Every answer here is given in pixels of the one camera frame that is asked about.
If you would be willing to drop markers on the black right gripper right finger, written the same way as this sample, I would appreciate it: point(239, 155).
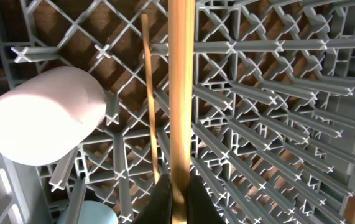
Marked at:
point(200, 209)

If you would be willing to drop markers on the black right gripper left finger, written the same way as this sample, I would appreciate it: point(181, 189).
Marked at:
point(159, 208)

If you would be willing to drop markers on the light blue plastic cup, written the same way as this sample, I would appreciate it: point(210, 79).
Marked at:
point(93, 212)

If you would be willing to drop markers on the pink plastic cup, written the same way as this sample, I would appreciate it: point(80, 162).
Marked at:
point(44, 118)

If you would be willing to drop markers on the wooden chopstick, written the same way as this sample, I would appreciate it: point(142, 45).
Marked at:
point(150, 96)
point(181, 27)

